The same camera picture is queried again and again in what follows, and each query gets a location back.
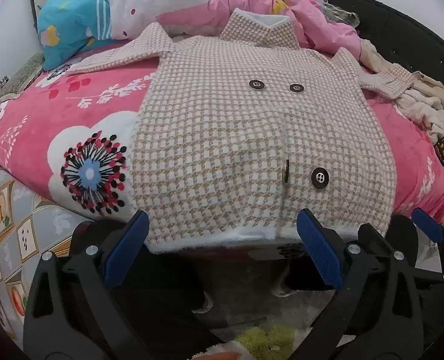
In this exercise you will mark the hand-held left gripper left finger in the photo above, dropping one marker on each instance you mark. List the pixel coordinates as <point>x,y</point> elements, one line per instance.
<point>126,247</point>

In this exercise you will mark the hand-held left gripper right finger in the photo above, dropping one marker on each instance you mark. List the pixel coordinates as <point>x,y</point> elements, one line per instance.
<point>319,251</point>

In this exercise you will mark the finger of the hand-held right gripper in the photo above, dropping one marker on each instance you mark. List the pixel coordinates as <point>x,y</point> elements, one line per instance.
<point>426,225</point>

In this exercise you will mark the beige houndstooth coat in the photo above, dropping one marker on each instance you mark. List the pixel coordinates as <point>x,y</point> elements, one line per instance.
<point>252,127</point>

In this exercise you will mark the white shoe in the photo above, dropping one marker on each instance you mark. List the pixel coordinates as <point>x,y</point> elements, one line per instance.
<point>203,303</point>
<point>282,288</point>

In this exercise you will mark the fluffy green orange mat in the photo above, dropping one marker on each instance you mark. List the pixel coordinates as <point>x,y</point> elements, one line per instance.
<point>263,341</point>

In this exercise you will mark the grey patterned bed sheet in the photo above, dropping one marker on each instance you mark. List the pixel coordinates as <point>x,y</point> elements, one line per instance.
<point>19,232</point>

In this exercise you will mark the cream knit garment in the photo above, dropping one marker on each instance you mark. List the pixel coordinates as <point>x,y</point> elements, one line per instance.
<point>417,114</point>

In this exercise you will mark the pink floral blanket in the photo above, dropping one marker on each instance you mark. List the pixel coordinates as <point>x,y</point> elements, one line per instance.
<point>56,120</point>

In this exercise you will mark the grey green patterned mat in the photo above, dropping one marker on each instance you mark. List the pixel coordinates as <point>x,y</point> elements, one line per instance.
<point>19,77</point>

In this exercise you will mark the patterned cloth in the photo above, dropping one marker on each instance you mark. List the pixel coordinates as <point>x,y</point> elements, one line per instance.
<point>340,13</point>

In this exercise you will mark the pink rabbit print quilt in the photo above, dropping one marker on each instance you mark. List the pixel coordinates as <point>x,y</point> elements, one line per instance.
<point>214,0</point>

